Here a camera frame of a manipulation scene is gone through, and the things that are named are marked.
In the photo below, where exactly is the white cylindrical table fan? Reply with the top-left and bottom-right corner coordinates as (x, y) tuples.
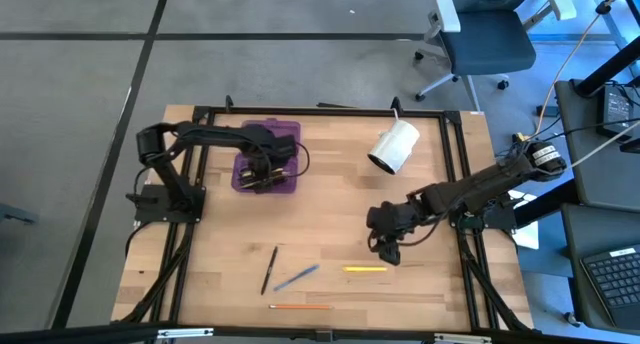
(367, 107), (421, 176)

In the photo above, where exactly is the white paper sheet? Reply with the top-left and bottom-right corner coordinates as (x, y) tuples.
(509, 189), (540, 250)

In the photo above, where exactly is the silver mounting bracket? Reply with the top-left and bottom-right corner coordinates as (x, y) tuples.
(156, 327), (215, 341)
(433, 332), (493, 344)

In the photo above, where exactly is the black overhead rig bar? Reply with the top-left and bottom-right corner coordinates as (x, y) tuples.
(0, 322), (640, 344)

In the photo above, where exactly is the black cable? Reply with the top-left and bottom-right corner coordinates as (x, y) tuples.
(494, 116), (640, 160)

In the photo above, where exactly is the black power adapter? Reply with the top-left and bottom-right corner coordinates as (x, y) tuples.
(597, 83), (636, 139)

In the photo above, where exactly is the dark floor object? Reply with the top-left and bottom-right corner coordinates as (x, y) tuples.
(0, 202), (40, 225)

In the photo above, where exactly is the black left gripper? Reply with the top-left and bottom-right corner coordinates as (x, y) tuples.
(238, 125), (301, 190)

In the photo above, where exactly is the grey desk with laptop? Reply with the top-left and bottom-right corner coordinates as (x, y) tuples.
(559, 203), (640, 333)

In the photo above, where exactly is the black laptop keyboard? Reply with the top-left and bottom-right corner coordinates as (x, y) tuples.
(579, 246), (640, 330)

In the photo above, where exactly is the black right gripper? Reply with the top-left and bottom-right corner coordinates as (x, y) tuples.
(366, 200), (422, 266)

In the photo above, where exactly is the blue grey office chair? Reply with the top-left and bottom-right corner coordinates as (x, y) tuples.
(413, 0), (577, 113)

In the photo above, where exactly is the orange wooden pencil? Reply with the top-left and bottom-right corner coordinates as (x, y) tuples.
(268, 303), (335, 311)

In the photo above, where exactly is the tan hanging cable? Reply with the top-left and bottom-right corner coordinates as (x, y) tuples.
(535, 0), (631, 138)

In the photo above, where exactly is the black aluminium table frame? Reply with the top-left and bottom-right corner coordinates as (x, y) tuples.
(117, 94), (534, 335)

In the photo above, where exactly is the blue capped ballpoint pen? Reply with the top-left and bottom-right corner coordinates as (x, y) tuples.
(272, 263), (321, 292)

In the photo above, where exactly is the grey desk top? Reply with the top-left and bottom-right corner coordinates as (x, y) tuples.
(554, 78), (640, 213)

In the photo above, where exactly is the black desk beam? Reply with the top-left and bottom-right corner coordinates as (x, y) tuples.
(573, 47), (640, 98)

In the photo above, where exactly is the white cable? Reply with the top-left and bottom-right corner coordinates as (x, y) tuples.
(569, 133), (640, 170)

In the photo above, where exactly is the black pen with white print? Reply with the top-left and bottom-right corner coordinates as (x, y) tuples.
(260, 245), (279, 296)

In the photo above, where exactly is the purple plastic supply box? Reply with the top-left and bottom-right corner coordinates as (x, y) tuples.
(230, 117), (302, 195)

